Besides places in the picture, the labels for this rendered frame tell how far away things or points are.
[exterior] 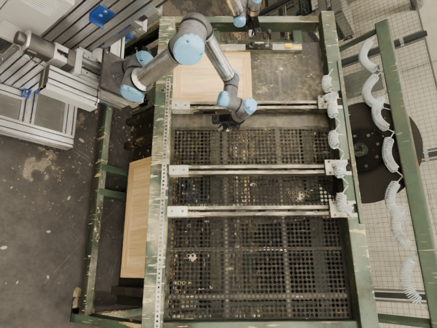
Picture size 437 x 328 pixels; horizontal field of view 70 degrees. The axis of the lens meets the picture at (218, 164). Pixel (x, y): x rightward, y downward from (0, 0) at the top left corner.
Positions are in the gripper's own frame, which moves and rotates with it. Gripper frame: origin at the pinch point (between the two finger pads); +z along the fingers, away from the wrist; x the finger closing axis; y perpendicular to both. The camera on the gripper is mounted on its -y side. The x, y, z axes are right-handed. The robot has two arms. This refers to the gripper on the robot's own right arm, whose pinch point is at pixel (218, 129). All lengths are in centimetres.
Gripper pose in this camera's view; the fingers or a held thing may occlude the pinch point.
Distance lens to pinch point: 187.1
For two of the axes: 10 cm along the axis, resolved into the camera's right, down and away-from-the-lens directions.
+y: 9.0, 1.0, 4.1
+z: -4.3, 2.6, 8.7
